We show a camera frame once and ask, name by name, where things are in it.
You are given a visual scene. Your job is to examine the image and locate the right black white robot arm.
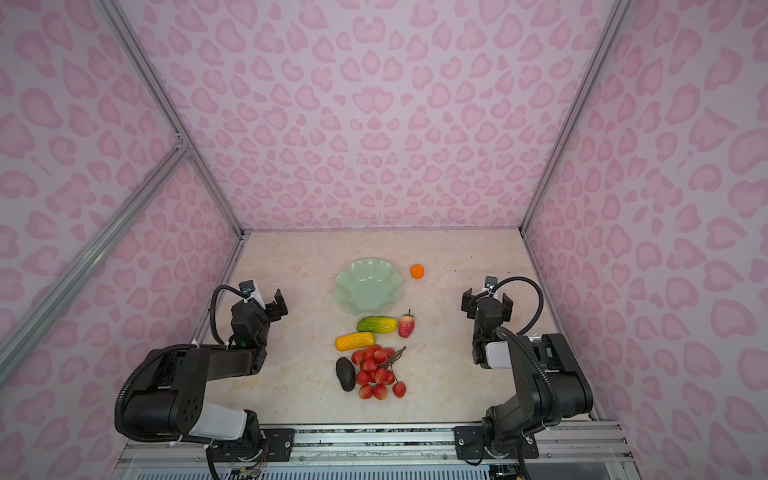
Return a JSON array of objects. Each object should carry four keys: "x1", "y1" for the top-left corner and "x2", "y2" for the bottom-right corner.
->
[{"x1": 453, "y1": 290, "x2": 594, "y2": 466}]

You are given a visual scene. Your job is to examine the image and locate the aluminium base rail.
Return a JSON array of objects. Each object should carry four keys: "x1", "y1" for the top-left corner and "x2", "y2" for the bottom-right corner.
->
[{"x1": 112, "y1": 420, "x2": 639, "y2": 479}]

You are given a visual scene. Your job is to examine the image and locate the green yellow fake mango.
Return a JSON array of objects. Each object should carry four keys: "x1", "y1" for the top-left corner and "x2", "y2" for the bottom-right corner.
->
[{"x1": 356, "y1": 316, "x2": 398, "y2": 335}]

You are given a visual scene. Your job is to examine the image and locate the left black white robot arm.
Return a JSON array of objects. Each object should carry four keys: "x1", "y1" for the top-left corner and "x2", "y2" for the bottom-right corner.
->
[{"x1": 114, "y1": 281, "x2": 288, "y2": 462}]

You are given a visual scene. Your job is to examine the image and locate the left corner aluminium post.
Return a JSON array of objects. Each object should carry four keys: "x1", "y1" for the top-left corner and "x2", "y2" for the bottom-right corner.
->
[{"x1": 95, "y1": 0, "x2": 245, "y2": 240}]

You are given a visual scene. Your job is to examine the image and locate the red fake strawberry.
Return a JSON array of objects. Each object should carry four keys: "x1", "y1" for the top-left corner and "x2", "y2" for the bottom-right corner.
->
[{"x1": 398, "y1": 311, "x2": 415, "y2": 338}]

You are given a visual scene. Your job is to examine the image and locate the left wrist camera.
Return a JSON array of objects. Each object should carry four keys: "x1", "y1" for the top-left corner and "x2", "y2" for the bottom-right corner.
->
[{"x1": 238, "y1": 280, "x2": 266, "y2": 309}]

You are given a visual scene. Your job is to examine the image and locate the right corner aluminium post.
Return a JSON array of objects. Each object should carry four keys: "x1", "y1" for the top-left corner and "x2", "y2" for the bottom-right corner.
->
[{"x1": 519, "y1": 0, "x2": 636, "y2": 239}]

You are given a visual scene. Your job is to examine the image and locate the light green scalloped fruit bowl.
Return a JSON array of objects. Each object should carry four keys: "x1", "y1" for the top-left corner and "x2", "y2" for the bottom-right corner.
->
[{"x1": 334, "y1": 258, "x2": 403, "y2": 315}]

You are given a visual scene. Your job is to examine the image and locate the corner aluminium post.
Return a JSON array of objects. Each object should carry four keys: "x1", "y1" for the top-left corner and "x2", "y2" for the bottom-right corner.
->
[
  {"x1": 519, "y1": 0, "x2": 636, "y2": 239},
  {"x1": 95, "y1": 0, "x2": 245, "y2": 240}
]

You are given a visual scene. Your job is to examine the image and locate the red fake cherry bunch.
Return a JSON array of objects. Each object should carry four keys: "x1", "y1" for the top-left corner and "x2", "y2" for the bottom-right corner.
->
[{"x1": 351, "y1": 345, "x2": 407, "y2": 401}]

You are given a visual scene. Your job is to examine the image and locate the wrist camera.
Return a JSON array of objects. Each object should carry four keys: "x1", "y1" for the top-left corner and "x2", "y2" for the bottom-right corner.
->
[
  {"x1": 238, "y1": 280, "x2": 266, "y2": 309},
  {"x1": 483, "y1": 276, "x2": 499, "y2": 293}
]

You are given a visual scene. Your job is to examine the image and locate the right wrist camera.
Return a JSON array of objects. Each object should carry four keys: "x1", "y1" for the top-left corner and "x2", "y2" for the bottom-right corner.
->
[{"x1": 483, "y1": 276, "x2": 499, "y2": 293}]

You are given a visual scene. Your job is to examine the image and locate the diagonal aluminium frame bar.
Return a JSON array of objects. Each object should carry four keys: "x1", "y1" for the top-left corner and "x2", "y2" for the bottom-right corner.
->
[{"x1": 1, "y1": 141, "x2": 189, "y2": 385}]

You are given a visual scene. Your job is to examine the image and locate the small orange fake fruit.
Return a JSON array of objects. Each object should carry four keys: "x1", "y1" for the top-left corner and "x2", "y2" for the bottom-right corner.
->
[{"x1": 410, "y1": 265, "x2": 425, "y2": 279}]

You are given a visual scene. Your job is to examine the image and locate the dark fake avocado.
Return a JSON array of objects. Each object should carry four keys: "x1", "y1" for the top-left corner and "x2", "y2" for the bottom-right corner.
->
[{"x1": 335, "y1": 357, "x2": 357, "y2": 392}]

